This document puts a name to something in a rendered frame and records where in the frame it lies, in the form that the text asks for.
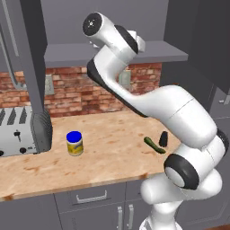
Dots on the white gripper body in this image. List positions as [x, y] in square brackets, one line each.
[140, 42]

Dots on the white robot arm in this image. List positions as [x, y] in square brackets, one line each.
[176, 110]

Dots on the tall grey cabinet run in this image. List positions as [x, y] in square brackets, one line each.
[194, 45]

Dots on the grey base cabinet door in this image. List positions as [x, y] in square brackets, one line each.
[90, 220]
[27, 214]
[139, 214]

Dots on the black shaker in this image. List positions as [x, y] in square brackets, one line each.
[163, 139]

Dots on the green cucumber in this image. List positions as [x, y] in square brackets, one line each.
[152, 145]

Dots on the yellow jar with blue lid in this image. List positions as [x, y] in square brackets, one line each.
[75, 145]

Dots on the small grey drawer front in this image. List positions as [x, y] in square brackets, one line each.
[133, 190]

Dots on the silver toaster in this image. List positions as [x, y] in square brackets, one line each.
[18, 134]

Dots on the grey wall outlet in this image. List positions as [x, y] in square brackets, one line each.
[125, 78]
[49, 84]

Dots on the grey wall cabinet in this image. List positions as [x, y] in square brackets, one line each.
[75, 54]

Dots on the grey wall cabinet door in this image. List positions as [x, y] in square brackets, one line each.
[33, 60]

